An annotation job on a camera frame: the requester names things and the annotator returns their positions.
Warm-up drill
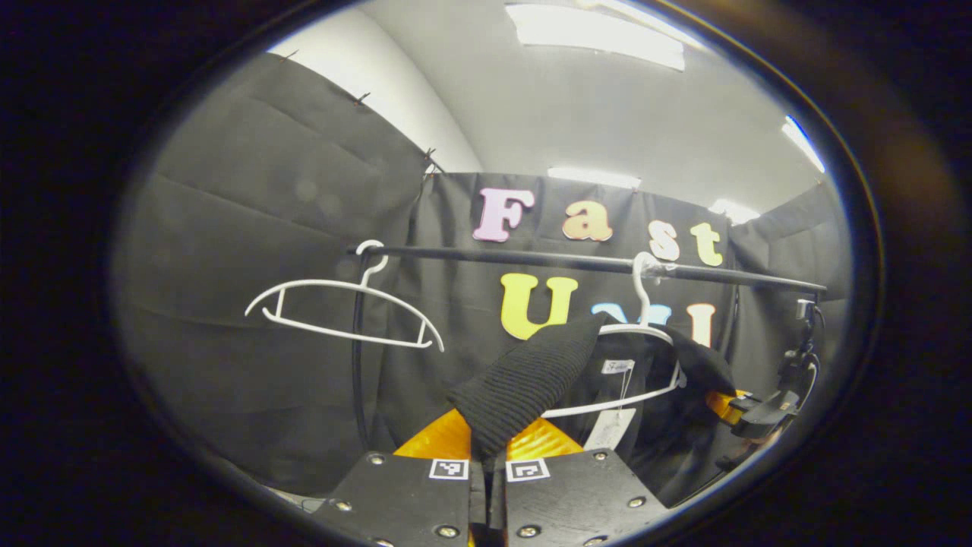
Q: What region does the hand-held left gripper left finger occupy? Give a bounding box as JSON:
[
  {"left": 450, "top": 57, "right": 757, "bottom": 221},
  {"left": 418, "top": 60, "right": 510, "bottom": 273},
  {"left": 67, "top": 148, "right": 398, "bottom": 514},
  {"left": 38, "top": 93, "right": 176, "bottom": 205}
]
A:
[{"left": 311, "top": 408, "right": 487, "bottom": 547}]

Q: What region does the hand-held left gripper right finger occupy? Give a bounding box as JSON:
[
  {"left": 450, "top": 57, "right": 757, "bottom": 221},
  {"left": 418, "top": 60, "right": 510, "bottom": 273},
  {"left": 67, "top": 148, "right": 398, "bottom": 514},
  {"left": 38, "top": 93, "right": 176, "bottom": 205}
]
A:
[{"left": 490, "top": 416, "right": 675, "bottom": 547}]

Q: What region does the black jacket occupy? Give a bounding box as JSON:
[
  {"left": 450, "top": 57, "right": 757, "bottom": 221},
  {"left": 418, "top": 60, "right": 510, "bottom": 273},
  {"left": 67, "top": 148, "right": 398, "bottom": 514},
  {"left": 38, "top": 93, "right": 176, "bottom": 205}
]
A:
[{"left": 447, "top": 311, "right": 741, "bottom": 506}]

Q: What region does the white plastic hanger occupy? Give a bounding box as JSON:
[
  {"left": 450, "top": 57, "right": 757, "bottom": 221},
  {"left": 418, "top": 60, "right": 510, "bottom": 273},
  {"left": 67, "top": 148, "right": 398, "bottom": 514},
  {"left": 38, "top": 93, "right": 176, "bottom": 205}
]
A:
[
  {"left": 541, "top": 252, "right": 684, "bottom": 420},
  {"left": 245, "top": 240, "right": 446, "bottom": 353}
]

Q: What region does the black metal clothes rack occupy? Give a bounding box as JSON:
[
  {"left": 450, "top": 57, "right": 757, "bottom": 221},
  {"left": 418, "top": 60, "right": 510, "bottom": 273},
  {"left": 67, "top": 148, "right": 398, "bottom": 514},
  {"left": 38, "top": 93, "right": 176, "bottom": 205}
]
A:
[{"left": 351, "top": 243, "right": 828, "bottom": 457}]

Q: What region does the white paper hang tag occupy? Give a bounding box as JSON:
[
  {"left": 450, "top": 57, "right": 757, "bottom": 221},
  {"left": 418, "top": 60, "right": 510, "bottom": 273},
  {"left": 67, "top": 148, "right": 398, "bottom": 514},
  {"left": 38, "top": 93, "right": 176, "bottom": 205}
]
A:
[{"left": 583, "top": 409, "right": 637, "bottom": 451}]

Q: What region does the black backdrop cloth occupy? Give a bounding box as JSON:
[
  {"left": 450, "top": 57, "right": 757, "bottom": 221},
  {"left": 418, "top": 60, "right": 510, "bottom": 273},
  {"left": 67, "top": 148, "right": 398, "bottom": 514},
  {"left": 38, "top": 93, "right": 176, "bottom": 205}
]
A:
[{"left": 114, "top": 52, "right": 851, "bottom": 506}]

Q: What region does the large ceiling light panel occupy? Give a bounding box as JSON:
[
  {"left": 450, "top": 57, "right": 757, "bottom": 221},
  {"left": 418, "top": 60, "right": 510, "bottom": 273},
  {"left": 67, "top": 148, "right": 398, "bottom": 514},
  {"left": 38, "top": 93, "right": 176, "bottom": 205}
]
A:
[{"left": 505, "top": 2, "right": 686, "bottom": 71}]

